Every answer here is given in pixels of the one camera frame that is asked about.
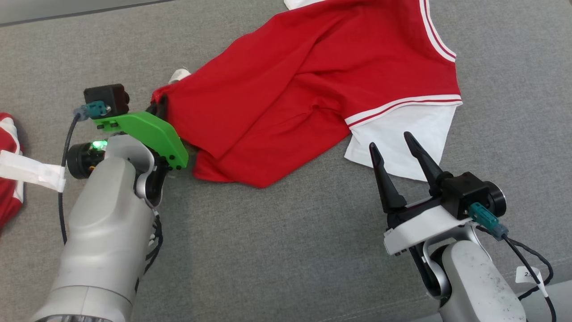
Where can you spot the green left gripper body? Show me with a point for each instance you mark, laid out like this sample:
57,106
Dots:
152,129

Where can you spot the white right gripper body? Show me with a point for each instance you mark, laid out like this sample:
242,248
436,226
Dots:
420,228

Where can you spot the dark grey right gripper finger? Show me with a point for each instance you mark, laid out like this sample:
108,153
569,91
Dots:
424,165
386,188

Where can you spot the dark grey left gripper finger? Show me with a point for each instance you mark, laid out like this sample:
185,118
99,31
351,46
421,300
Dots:
161,109

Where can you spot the red lettered basketball jersey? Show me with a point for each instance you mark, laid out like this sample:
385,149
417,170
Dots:
277,98

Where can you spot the red white basketball shorts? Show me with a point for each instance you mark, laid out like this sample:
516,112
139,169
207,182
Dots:
6,205

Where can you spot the black left wrist motor cylinder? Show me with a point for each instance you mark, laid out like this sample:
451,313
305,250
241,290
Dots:
82,161

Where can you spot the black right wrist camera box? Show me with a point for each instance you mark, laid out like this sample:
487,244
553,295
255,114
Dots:
464,192

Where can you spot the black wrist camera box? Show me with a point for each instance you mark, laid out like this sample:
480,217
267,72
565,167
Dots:
464,192
105,96

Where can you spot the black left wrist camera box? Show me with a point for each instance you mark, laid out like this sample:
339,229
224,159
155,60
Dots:
105,96

